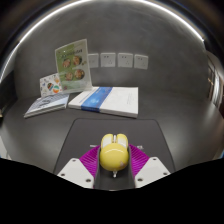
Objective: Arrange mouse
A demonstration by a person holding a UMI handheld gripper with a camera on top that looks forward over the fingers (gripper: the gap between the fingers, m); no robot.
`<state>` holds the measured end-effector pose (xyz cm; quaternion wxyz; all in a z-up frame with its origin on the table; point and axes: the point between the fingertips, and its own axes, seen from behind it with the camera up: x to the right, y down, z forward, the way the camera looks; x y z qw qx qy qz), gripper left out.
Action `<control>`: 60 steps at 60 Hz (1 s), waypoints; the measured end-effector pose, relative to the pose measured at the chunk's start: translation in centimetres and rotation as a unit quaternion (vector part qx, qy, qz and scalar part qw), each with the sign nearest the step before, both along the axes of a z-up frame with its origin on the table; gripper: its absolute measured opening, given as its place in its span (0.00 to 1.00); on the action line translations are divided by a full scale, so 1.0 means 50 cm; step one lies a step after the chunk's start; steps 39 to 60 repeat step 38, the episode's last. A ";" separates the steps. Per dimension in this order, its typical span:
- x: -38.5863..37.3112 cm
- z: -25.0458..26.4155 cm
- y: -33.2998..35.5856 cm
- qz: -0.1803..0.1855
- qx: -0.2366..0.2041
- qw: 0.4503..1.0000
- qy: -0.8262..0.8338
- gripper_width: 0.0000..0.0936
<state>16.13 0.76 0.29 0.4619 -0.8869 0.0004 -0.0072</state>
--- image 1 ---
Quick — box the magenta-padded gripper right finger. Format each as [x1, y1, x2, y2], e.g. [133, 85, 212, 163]
[128, 143, 171, 189]

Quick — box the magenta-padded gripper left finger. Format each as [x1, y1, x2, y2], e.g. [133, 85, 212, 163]
[56, 145, 101, 190]

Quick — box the yellow rabbit-shaped computer mouse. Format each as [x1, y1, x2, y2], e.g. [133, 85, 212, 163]
[99, 133, 130, 178]

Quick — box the black mouse pad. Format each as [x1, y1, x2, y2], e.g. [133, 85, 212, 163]
[53, 118, 177, 176]

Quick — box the grey striped booklet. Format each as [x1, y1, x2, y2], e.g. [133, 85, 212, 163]
[23, 92, 70, 119]

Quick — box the white book with blue band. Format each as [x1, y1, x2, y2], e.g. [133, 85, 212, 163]
[67, 86, 140, 119]

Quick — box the white colourful sticker sheet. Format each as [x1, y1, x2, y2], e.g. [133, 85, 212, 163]
[39, 72, 64, 98]

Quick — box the green food menu stand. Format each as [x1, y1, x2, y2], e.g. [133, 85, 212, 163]
[54, 38, 93, 95]

